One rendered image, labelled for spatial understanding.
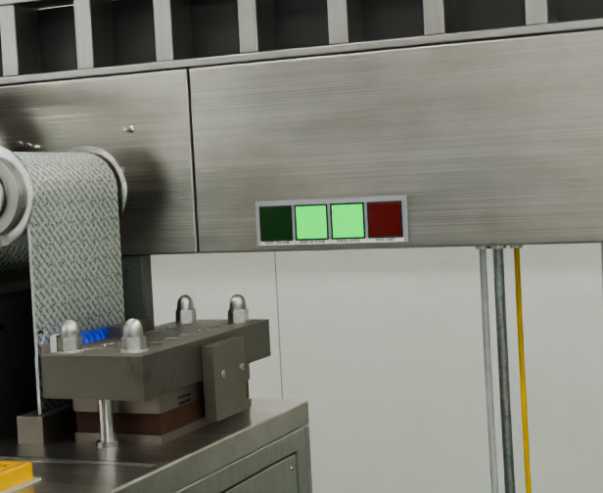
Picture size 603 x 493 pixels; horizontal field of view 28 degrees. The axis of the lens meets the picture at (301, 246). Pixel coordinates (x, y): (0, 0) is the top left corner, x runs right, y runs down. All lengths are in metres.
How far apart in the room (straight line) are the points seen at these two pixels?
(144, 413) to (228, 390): 0.16
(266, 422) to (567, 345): 2.46
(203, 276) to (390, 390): 0.84
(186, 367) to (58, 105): 0.59
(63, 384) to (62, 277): 0.19
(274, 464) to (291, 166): 0.46
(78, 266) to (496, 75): 0.68
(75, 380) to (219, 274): 2.94
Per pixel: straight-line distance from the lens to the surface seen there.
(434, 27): 1.85
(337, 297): 4.42
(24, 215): 1.76
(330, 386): 4.48
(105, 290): 1.92
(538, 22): 1.81
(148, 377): 1.65
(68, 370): 1.70
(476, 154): 1.81
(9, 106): 2.18
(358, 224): 1.87
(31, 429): 1.78
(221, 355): 1.79
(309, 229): 1.90
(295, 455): 1.95
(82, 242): 1.87
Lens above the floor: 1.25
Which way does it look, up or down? 3 degrees down
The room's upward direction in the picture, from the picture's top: 3 degrees counter-clockwise
